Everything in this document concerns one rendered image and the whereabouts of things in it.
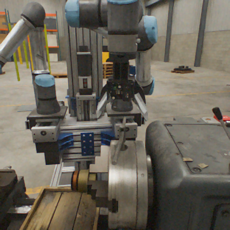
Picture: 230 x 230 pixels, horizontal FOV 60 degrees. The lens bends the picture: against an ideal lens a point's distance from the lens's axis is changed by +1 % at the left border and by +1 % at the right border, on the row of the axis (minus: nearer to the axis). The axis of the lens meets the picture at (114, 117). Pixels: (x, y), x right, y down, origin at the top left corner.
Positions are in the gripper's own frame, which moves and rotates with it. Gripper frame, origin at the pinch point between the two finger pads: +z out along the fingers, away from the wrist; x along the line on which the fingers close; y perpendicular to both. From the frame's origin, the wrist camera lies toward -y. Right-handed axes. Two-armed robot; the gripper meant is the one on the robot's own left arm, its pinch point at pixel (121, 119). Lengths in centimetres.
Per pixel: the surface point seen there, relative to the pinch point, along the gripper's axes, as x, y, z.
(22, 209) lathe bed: -45, -4, 50
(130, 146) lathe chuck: 3.0, -4.4, 12.5
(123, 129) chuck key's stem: 0.4, -2.4, 4.7
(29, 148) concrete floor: -165, -198, 155
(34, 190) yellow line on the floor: -108, -105, 146
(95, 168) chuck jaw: -10.5, -4.4, 23.6
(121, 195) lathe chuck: 1.2, 10.3, 20.8
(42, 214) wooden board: -34, -1, 48
